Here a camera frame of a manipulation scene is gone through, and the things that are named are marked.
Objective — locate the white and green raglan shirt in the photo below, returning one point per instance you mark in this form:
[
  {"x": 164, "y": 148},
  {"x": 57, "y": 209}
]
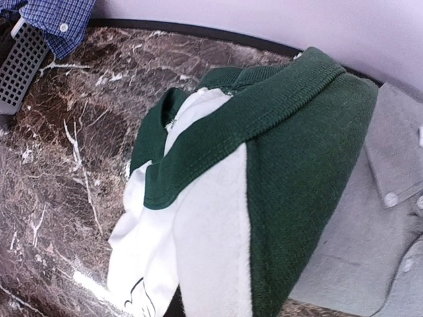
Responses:
[{"x": 231, "y": 187}]

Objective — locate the blue checkered shirt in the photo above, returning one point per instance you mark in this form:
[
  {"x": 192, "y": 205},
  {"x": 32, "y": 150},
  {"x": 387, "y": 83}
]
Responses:
[{"x": 62, "y": 23}]

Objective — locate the folded grey polo shirt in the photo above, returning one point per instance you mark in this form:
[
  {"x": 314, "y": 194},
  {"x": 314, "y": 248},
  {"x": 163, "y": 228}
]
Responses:
[{"x": 369, "y": 259}]

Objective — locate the white perforated laundry basket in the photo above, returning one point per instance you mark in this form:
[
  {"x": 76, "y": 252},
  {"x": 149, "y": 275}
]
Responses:
[{"x": 21, "y": 65}]

